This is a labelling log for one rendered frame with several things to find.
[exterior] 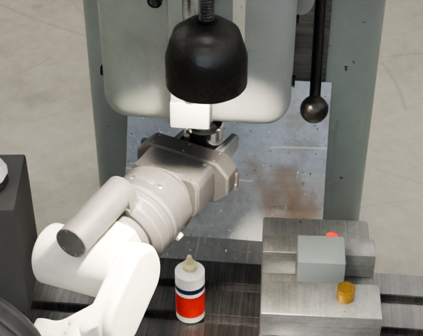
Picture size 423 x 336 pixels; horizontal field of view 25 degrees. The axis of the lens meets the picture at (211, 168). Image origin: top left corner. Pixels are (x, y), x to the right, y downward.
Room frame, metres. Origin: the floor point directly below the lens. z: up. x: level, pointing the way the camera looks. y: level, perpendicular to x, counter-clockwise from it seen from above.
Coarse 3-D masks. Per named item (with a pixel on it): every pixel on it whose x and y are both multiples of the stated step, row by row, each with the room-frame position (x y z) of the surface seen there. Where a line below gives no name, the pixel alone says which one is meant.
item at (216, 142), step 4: (184, 132) 0.92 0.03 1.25; (184, 136) 0.92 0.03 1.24; (220, 136) 0.92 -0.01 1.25; (184, 140) 0.92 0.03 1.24; (188, 140) 0.91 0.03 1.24; (192, 140) 0.91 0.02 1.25; (196, 140) 0.91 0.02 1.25; (208, 140) 0.91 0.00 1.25; (212, 140) 0.91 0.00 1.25; (216, 140) 0.91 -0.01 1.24; (220, 140) 0.92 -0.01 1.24; (200, 144) 0.91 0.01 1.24; (204, 144) 0.91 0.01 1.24; (208, 144) 0.91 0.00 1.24; (212, 144) 0.91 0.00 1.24; (216, 144) 0.91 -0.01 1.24; (220, 144) 0.92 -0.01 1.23; (212, 148) 0.91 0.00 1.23
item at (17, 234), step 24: (0, 168) 1.01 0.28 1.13; (24, 168) 1.03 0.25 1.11; (0, 192) 0.97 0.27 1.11; (24, 192) 1.01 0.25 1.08; (0, 216) 0.94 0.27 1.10; (24, 216) 0.99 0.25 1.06; (0, 240) 0.94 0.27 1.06; (24, 240) 0.97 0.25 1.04; (0, 264) 0.94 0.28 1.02; (24, 264) 0.95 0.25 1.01; (0, 288) 0.94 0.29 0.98; (24, 288) 0.94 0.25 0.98
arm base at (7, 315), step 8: (0, 304) 0.44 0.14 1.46; (8, 304) 0.44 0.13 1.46; (0, 312) 0.43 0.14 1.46; (8, 312) 0.44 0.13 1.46; (16, 312) 0.44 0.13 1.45; (0, 320) 0.43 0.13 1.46; (8, 320) 0.43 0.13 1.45; (16, 320) 0.43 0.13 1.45; (24, 320) 0.44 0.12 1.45; (0, 328) 0.43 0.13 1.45; (8, 328) 0.43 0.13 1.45; (16, 328) 0.43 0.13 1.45; (24, 328) 0.43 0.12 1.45; (32, 328) 0.43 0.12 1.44
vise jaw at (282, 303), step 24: (264, 288) 0.88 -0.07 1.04; (288, 288) 0.88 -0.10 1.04; (312, 288) 0.88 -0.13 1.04; (336, 288) 0.88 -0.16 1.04; (360, 288) 0.88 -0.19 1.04; (264, 312) 0.83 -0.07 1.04; (288, 312) 0.83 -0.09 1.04; (312, 312) 0.83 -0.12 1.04; (336, 312) 0.83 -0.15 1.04; (360, 312) 0.83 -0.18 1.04
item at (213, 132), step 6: (210, 126) 0.92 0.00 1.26; (216, 126) 0.92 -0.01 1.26; (222, 126) 0.92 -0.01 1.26; (186, 132) 0.92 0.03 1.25; (192, 132) 0.91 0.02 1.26; (198, 132) 0.91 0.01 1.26; (204, 132) 0.91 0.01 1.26; (210, 132) 0.91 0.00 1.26; (216, 132) 0.91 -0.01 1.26; (222, 132) 0.92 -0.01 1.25; (192, 138) 0.91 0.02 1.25; (198, 138) 0.91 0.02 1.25; (204, 138) 0.91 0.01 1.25; (210, 138) 0.91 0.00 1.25
